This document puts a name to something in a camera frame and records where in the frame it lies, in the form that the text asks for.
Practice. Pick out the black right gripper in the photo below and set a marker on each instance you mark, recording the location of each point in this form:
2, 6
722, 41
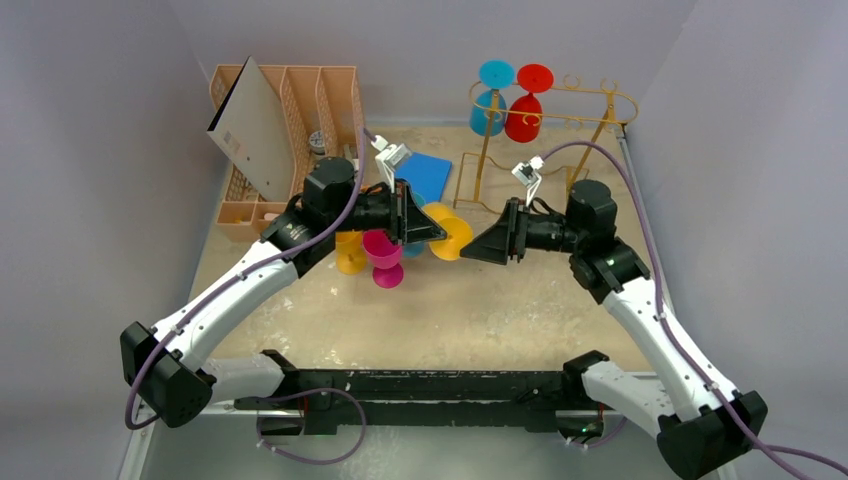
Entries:
515, 231

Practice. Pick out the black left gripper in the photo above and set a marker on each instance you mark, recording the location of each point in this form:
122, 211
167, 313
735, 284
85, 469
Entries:
410, 223

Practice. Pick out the magenta wine glass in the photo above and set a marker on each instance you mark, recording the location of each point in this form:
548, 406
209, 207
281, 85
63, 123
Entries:
384, 257

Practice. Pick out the yellow wine glass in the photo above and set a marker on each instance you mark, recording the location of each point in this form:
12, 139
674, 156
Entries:
458, 232
350, 256

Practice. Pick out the yellow front wine glass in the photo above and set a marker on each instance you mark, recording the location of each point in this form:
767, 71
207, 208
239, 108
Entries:
350, 256

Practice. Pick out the red wine glass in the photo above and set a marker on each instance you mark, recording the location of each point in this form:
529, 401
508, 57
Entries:
523, 122

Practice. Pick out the light blue wine glass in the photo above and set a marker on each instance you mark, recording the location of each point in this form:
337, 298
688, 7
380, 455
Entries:
413, 250
488, 114

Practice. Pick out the light blue front wine glass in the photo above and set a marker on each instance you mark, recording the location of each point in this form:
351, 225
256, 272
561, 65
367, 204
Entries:
413, 250

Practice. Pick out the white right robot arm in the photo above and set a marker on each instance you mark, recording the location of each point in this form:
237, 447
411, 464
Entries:
697, 416

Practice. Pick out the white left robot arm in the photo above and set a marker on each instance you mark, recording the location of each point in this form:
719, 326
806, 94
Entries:
166, 365

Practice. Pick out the gold metal wine glass rack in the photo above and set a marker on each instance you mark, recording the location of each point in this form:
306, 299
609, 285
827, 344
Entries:
619, 110

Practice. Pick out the blue notebook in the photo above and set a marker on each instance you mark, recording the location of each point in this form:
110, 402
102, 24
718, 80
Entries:
427, 175

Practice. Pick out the small jar in organizer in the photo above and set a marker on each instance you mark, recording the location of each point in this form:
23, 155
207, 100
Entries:
317, 144

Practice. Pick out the pink plastic file organizer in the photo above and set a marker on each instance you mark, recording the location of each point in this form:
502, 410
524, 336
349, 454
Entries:
325, 98

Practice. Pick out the grey board in organizer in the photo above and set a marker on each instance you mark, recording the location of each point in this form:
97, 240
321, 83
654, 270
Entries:
249, 126

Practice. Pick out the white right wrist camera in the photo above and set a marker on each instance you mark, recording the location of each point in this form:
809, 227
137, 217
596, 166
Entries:
528, 174

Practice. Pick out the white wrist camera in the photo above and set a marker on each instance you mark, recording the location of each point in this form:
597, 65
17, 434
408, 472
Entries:
528, 174
389, 158

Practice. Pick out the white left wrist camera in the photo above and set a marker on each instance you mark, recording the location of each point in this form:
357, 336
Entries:
389, 158

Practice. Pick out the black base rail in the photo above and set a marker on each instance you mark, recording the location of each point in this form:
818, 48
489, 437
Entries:
535, 401

